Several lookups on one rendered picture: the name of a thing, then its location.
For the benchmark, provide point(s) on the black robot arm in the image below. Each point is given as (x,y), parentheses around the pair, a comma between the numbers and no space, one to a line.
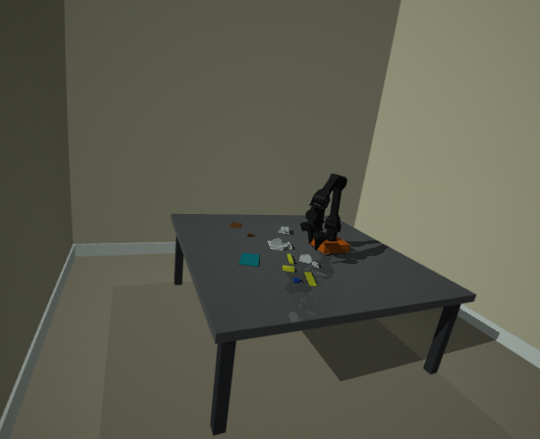
(336,183)

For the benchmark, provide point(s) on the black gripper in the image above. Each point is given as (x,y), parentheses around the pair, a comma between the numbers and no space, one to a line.
(318,235)

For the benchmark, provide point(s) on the teal flat rectangular plate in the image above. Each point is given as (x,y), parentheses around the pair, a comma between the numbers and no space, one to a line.
(249,259)

